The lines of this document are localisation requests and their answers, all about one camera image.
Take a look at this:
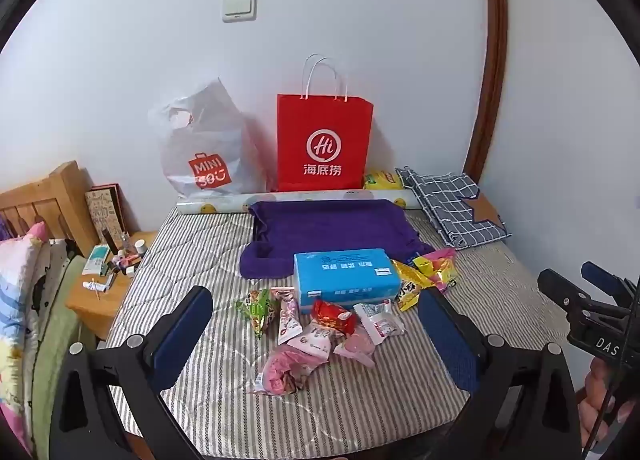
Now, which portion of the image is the yellow snack bag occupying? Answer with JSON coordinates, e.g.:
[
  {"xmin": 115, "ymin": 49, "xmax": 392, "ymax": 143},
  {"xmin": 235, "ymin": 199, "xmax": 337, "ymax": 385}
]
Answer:
[{"xmin": 363, "ymin": 170, "xmax": 405, "ymax": 191}]

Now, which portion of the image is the long pink white snack packet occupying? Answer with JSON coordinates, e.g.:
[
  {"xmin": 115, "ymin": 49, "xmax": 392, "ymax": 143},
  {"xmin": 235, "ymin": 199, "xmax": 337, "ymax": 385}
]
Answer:
[{"xmin": 271, "ymin": 287, "xmax": 301, "ymax": 346}]

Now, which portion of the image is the patterned paper roll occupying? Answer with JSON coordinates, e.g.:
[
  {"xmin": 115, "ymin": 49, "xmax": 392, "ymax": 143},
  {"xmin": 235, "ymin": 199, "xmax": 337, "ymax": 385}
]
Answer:
[{"xmin": 176, "ymin": 188, "xmax": 420, "ymax": 217}]

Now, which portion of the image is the small pink snack packet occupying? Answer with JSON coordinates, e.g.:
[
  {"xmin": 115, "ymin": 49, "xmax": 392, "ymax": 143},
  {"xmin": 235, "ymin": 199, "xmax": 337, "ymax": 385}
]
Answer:
[{"xmin": 334, "ymin": 332, "xmax": 376, "ymax": 368}]

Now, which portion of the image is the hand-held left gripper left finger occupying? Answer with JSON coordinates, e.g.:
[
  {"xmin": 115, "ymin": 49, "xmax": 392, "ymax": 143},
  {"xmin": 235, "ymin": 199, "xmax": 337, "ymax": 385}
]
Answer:
[{"xmin": 48, "ymin": 285, "xmax": 213, "ymax": 460}]

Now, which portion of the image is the colourful printed pillow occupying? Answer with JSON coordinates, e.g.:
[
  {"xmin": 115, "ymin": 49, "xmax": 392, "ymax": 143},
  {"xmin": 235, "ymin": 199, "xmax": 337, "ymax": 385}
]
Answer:
[{"xmin": 0, "ymin": 221, "xmax": 51, "ymax": 446}]

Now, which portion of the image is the white light switch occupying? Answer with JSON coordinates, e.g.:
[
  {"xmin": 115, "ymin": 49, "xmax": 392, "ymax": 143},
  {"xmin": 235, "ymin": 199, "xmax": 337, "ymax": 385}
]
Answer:
[{"xmin": 222, "ymin": 0, "xmax": 257, "ymax": 22}]

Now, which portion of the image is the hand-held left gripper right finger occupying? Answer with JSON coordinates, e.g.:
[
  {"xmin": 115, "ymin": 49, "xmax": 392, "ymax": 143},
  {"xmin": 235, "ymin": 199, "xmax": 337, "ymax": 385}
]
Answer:
[{"xmin": 417, "ymin": 287, "xmax": 583, "ymax": 460}]

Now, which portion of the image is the patterned notebook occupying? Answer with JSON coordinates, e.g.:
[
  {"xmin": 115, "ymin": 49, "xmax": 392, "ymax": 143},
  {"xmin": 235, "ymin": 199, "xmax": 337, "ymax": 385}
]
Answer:
[{"xmin": 84, "ymin": 183, "xmax": 126, "ymax": 247}]

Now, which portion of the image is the brown wooden door frame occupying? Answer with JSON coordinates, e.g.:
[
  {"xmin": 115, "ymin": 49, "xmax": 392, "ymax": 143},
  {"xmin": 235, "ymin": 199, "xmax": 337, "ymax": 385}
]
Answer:
[{"xmin": 462, "ymin": 0, "xmax": 508, "ymax": 186}]

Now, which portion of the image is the wooden nightstand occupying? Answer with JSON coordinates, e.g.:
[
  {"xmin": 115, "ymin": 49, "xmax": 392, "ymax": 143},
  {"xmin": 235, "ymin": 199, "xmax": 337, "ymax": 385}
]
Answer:
[{"xmin": 66, "ymin": 231, "xmax": 158, "ymax": 341}]

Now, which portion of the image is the wooden headboard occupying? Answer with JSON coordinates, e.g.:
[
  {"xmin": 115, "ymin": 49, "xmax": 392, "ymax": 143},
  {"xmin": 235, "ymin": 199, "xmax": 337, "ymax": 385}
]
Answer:
[{"xmin": 0, "ymin": 161, "xmax": 101, "ymax": 257}]

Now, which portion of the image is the red paper bag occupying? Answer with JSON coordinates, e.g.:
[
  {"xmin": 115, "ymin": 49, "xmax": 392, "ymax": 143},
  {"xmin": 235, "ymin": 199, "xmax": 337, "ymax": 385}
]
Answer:
[{"xmin": 276, "ymin": 54, "xmax": 374, "ymax": 192}]

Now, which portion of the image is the purple towel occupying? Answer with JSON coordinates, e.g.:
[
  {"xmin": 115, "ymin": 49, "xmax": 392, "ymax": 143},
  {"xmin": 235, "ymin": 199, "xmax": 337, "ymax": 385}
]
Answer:
[{"xmin": 239, "ymin": 199, "xmax": 436, "ymax": 280}]

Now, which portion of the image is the white plastic shopping bag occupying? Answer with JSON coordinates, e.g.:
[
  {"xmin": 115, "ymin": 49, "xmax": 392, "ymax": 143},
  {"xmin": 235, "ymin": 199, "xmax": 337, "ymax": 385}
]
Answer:
[{"xmin": 148, "ymin": 77, "xmax": 268, "ymax": 201}]

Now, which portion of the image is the grey checked cloth bag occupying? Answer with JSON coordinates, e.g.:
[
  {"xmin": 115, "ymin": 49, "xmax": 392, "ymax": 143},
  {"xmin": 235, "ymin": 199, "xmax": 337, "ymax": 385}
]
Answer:
[{"xmin": 395, "ymin": 166, "xmax": 512, "ymax": 249}]

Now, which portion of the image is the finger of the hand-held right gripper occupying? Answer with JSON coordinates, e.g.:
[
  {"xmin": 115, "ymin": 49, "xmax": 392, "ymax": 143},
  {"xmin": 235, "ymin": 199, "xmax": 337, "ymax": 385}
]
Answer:
[
  {"xmin": 537, "ymin": 268, "xmax": 601, "ymax": 321},
  {"xmin": 580, "ymin": 261, "xmax": 640, "ymax": 311}
]

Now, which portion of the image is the green blanket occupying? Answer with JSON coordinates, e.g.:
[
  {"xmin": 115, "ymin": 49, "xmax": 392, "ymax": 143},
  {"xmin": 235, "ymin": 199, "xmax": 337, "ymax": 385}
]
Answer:
[{"xmin": 30, "ymin": 255, "xmax": 88, "ymax": 460}]

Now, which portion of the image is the pink yellow snack packet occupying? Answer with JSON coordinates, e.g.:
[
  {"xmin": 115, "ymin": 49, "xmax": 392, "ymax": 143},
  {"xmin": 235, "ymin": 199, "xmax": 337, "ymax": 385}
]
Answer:
[{"xmin": 412, "ymin": 247, "xmax": 460, "ymax": 293}]

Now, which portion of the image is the blue tissue pack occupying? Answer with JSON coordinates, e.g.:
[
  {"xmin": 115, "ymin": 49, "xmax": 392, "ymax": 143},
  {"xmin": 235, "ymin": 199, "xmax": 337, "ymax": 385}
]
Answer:
[{"xmin": 293, "ymin": 248, "xmax": 402, "ymax": 315}]

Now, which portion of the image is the large pink snack packet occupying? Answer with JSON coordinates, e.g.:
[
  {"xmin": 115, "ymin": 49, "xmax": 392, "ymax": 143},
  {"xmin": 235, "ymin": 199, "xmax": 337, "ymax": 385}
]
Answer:
[{"xmin": 252, "ymin": 344, "xmax": 326, "ymax": 396}]

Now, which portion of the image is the teal white box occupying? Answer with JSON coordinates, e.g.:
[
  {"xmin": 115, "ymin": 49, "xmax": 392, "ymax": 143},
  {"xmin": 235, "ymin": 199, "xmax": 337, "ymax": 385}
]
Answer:
[{"xmin": 81, "ymin": 246, "xmax": 112, "ymax": 276}]

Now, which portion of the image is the pale pink printed snack packet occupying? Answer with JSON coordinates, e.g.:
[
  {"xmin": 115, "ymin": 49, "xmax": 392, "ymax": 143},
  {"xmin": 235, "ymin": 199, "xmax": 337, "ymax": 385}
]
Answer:
[{"xmin": 300, "ymin": 320, "xmax": 346, "ymax": 361}]

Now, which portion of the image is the red snack packet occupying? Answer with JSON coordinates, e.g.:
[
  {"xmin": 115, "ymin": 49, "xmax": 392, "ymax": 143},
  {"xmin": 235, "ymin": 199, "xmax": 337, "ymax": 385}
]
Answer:
[{"xmin": 311, "ymin": 299, "xmax": 357, "ymax": 336}]

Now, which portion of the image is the person's right hand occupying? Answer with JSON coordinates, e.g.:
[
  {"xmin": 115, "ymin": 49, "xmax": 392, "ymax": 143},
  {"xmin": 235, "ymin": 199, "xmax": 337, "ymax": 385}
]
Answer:
[{"xmin": 577, "ymin": 357, "xmax": 640, "ymax": 446}]

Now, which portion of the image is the green triangular snack packet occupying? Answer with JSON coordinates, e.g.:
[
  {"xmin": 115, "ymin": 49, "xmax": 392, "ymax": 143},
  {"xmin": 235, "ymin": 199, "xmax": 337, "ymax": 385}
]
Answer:
[{"xmin": 236, "ymin": 289, "xmax": 279, "ymax": 338}]

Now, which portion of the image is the black cable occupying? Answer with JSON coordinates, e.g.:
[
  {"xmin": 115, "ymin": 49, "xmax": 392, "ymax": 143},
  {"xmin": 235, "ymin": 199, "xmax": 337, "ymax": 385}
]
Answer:
[{"xmin": 581, "ymin": 375, "xmax": 623, "ymax": 460}]

